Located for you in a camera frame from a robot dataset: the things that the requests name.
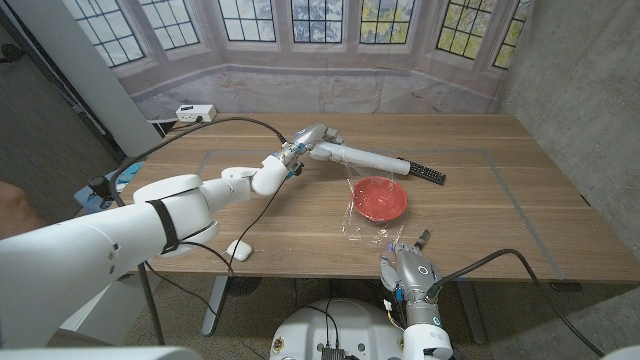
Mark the black round object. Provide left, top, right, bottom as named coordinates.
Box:
left=88, top=175, right=114, bottom=201

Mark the black round fan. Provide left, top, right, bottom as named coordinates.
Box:
left=224, top=276, right=262, bottom=297

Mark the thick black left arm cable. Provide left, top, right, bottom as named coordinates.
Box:
left=108, top=116, right=287, bottom=209

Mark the cling film roll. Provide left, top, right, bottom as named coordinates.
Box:
left=312, top=140, right=412, bottom=176

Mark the thin black left wrist cable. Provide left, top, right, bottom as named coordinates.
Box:
left=144, top=174, right=289, bottom=317

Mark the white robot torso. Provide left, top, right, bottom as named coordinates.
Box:
left=269, top=298, right=415, bottom=360

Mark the person's bare leg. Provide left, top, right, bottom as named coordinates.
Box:
left=0, top=180, right=49, bottom=240

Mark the blue box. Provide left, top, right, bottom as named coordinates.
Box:
left=73, top=160, right=146, bottom=214

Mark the black TV remote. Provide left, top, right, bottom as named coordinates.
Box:
left=407, top=160, right=447, bottom=187

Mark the red plate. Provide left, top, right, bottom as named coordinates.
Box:
left=352, top=175, right=409, bottom=223

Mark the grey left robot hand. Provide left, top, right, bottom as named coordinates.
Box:
left=277, top=123, right=349, bottom=169

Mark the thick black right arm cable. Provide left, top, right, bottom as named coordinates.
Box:
left=427, top=248, right=606, bottom=359

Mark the clear cling film sheet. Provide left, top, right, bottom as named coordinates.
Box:
left=341, top=159, right=409, bottom=246

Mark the white power strip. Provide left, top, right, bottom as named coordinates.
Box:
left=175, top=103, right=218, bottom=123

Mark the grey table leg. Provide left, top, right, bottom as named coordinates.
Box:
left=201, top=275, right=229, bottom=336
left=457, top=280, right=489, bottom=345

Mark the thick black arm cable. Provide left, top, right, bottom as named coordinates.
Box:
left=108, top=116, right=287, bottom=209
left=427, top=248, right=606, bottom=359

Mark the white AirPods case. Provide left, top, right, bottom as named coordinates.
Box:
left=226, top=238, right=254, bottom=262

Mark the printed window backdrop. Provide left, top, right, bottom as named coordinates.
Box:
left=62, top=0, right=534, bottom=121

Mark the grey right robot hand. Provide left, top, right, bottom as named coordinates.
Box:
left=378, top=242, right=445, bottom=329

